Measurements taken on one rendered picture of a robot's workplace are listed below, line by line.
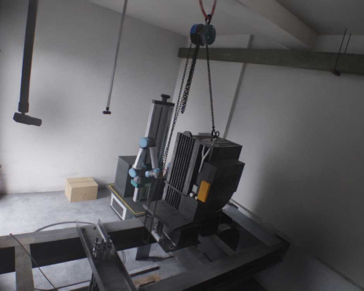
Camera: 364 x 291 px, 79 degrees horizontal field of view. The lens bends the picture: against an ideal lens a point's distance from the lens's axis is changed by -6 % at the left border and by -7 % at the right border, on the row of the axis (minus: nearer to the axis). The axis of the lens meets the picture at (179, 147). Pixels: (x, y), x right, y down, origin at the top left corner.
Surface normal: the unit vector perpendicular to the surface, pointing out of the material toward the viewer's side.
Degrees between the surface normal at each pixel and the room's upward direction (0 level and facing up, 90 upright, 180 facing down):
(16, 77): 90
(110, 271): 0
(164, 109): 90
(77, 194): 90
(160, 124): 90
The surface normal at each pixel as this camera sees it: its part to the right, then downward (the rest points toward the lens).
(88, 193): 0.61, 0.33
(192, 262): -0.80, -0.04
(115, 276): 0.22, -0.94
